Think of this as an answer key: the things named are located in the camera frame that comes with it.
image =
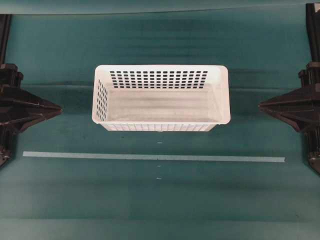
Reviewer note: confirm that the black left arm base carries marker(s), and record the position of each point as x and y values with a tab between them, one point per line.
6	138

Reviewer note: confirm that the white perforated plastic basket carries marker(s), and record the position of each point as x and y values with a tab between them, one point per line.
161	97

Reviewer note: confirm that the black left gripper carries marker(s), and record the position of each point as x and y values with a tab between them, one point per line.
19	109

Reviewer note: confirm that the black frame post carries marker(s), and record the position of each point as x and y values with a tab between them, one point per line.
313	29
5	23

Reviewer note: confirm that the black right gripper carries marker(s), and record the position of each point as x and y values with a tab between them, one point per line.
299	108

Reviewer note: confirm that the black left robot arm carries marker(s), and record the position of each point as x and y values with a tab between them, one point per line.
10	76

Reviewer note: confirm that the grey tape strip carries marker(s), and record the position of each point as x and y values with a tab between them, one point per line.
153	157

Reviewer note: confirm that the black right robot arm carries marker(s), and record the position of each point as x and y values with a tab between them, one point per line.
309	77

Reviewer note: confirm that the black right frame post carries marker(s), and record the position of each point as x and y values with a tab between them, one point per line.
313	29

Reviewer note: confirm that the black left frame post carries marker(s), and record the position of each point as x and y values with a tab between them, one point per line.
5	23

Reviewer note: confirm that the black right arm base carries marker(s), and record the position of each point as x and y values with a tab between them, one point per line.
313	143

